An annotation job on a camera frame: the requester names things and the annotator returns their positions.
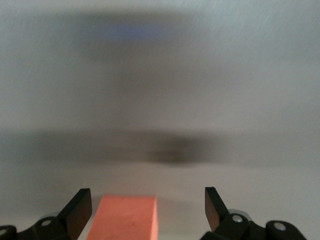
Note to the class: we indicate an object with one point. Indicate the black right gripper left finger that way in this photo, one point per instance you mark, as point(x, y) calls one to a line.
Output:
point(75, 215)

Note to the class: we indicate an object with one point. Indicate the orange foam block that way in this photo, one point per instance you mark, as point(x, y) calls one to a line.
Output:
point(125, 220)

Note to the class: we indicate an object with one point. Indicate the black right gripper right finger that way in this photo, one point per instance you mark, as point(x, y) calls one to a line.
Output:
point(215, 215)

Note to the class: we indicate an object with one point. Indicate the purple foam block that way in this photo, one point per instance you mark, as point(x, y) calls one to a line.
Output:
point(132, 32)

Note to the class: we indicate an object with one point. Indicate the brown table cloth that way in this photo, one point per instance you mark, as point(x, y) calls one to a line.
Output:
point(160, 100)

